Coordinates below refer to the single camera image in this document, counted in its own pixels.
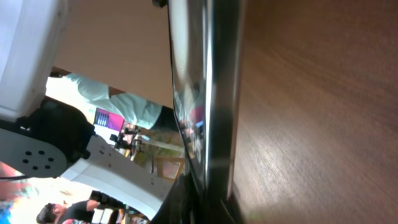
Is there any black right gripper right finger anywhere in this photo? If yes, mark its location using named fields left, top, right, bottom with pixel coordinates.
left=214, top=195, right=244, bottom=224

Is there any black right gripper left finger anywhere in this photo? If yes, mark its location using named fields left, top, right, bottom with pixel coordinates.
left=150, top=174, right=197, bottom=224

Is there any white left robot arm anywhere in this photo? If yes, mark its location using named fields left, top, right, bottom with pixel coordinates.
left=1, top=0, right=172, bottom=223

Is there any person in light shirt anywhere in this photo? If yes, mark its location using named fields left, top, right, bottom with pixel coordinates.
left=50, top=67, right=178, bottom=132

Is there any pink computer monitor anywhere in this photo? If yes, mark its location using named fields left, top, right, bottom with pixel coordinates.
left=94, top=108, right=124, bottom=132

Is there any person in black shirt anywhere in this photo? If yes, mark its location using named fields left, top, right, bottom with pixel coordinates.
left=36, top=200, right=101, bottom=224

